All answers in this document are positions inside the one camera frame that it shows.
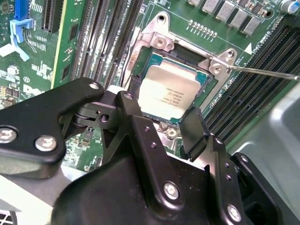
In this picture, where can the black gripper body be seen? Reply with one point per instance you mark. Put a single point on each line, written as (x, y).
(112, 194)

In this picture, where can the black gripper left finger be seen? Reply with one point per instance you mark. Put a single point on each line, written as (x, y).
(35, 117)

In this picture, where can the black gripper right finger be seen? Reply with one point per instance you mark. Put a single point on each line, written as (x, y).
(195, 133)

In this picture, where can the silver CPU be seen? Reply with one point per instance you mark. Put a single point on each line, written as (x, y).
(168, 89)

